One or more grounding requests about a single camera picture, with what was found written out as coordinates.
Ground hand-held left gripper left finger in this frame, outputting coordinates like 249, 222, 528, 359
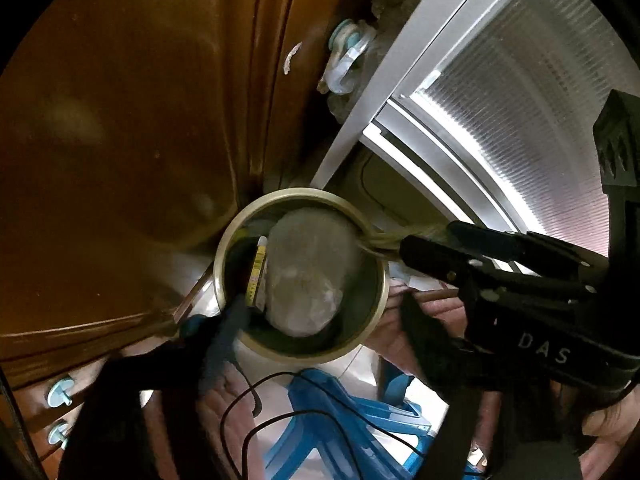
57, 305, 251, 480

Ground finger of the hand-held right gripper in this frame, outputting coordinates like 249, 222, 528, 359
447, 221, 608, 286
400, 236, 596, 301

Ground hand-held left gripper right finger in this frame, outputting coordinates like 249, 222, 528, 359
400, 292, 581, 480

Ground round trash bin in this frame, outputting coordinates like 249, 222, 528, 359
213, 187, 391, 361

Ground yellow and red box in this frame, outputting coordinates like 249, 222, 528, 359
245, 236, 271, 311

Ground white paper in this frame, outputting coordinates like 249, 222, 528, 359
262, 210, 366, 338

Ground person's right hand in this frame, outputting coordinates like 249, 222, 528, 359
582, 395, 640, 466

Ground person's right leg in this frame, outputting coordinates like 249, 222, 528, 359
367, 280, 471, 376

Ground person's leg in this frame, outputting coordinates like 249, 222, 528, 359
367, 280, 471, 376
195, 360, 281, 480

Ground person's left leg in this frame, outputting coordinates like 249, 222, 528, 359
195, 360, 281, 480

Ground blue plastic stool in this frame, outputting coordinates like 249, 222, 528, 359
262, 367, 436, 480

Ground white cabinet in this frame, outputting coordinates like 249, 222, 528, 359
310, 0, 640, 281

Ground teal cabinet knob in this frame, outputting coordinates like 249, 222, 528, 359
47, 421, 71, 448
47, 380, 76, 407

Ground wooden cabinet door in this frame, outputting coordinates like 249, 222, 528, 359
0, 0, 381, 361

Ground thin black floor cable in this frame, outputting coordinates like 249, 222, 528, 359
220, 371, 426, 480

